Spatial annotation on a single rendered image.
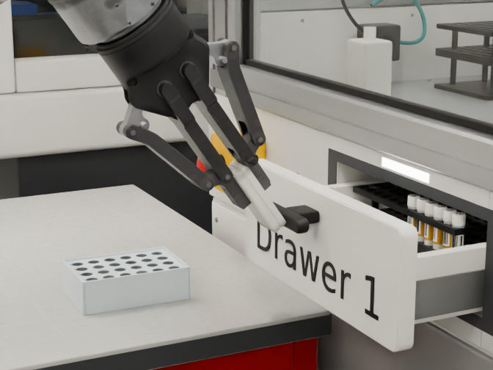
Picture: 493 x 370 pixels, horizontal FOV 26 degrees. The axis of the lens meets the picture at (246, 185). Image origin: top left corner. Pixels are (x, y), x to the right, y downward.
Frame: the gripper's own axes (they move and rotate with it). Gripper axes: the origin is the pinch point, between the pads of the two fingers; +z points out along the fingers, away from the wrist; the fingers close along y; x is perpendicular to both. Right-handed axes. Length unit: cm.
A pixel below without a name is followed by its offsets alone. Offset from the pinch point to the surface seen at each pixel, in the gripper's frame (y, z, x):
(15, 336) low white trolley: -24.8, 3.2, 17.8
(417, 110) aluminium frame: 18.2, 4.9, 0.4
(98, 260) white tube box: -12.8, 7.4, 27.3
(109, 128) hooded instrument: 6, 15, 80
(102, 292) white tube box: -15.1, 7.2, 20.2
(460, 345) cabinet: 5.5, 20.7, -9.9
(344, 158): 13.1, 9.7, 11.3
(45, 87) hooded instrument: 1, 3, 80
